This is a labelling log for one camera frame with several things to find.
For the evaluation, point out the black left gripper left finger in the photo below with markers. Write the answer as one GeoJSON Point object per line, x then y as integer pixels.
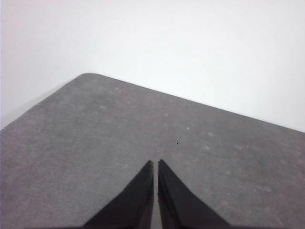
{"type": "Point", "coordinates": [133, 205]}

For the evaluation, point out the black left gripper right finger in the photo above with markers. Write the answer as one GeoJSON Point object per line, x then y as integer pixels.
{"type": "Point", "coordinates": [178, 205]}

